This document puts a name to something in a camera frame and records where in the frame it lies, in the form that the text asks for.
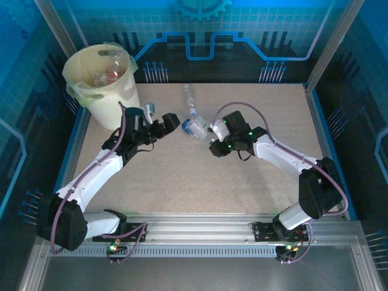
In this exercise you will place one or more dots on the aluminium table side rail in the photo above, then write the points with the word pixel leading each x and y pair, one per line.
pixel 313 106
pixel 74 148

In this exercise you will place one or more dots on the aluminium mounting rail beam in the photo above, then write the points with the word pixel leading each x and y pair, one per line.
pixel 197 230

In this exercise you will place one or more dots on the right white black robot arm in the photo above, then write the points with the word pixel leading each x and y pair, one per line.
pixel 285 154

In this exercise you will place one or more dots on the clear bottle green white label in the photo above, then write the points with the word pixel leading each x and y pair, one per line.
pixel 200 124

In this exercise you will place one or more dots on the translucent bin liner bag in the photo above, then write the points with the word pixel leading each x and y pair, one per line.
pixel 78 66

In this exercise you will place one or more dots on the aluminium frame post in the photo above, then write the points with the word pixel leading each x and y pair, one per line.
pixel 54 24
pixel 330 39

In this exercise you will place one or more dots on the cream plastic waste bin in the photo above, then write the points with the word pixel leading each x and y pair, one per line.
pixel 121 100

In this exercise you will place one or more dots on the ribbed clear bottle blue cap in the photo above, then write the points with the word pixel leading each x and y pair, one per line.
pixel 188 97

